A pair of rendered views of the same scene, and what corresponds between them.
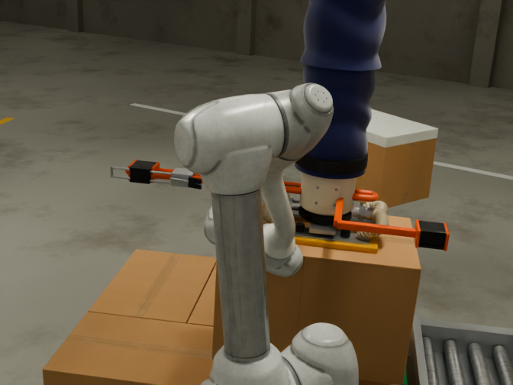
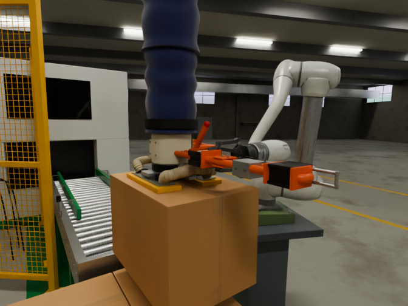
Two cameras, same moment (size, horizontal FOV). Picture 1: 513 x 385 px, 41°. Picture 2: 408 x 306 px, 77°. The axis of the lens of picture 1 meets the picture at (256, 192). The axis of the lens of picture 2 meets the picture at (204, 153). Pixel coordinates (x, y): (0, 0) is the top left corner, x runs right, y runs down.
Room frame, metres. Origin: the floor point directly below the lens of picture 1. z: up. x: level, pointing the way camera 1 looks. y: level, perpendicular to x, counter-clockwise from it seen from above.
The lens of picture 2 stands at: (2.67, 0.67, 1.34)
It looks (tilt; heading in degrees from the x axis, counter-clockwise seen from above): 8 degrees down; 227
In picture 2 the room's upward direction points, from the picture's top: 1 degrees clockwise
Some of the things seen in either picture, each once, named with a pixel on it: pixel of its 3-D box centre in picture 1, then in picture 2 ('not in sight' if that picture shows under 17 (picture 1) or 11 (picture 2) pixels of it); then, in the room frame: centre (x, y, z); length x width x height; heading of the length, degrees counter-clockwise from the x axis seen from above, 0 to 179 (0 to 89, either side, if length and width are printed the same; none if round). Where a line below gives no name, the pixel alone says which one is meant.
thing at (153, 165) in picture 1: (143, 170); (286, 174); (2.12, 0.37, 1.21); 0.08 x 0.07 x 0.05; 82
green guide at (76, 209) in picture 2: not in sight; (62, 189); (2.02, -2.13, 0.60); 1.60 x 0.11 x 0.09; 82
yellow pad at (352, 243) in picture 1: (322, 234); (190, 172); (1.94, -0.21, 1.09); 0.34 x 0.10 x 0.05; 82
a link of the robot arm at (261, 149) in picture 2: not in sight; (255, 153); (1.84, 0.07, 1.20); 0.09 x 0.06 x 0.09; 82
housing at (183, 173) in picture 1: (183, 177); (248, 168); (2.10, 0.24, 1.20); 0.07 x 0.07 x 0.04; 82
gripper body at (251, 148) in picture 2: not in sight; (241, 155); (1.91, 0.06, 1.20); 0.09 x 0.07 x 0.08; 172
